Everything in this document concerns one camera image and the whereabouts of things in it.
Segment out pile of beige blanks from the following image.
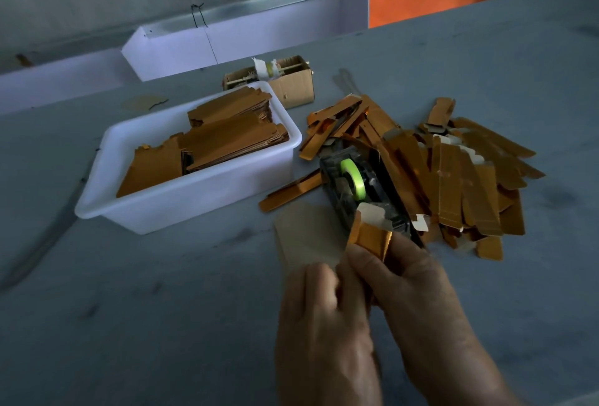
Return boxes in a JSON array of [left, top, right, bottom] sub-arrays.
[[273, 199, 352, 276]]

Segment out small cardboard box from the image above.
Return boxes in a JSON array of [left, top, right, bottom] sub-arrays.
[[223, 55, 316, 110]]

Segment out black wire clip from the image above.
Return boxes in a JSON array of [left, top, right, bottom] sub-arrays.
[[190, 3, 209, 30]]

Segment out black tape dispenser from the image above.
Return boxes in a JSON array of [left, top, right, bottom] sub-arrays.
[[319, 148, 422, 243]]

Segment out gold cartons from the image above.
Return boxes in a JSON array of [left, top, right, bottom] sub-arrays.
[[116, 86, 290, 198]]

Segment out green tape roll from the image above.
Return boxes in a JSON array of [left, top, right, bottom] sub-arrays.
[[339, 158, 367, 202]]

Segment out white plastic bin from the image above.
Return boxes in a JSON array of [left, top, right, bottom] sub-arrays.
[[75, 81, 303, 236]]

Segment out pile of gold boxes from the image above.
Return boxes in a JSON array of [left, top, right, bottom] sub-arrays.
[[298, 94, 546, 262]]

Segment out person's left hand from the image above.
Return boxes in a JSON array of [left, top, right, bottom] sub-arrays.
[[274, 253, 383, 406]]

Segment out long white tray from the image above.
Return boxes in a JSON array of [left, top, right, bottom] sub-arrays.
[[122, 0, 371, 82], [0, 48, 140, 116]]

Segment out person's right hand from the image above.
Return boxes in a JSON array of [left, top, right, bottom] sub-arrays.
[[346, 231, 518, 406]]

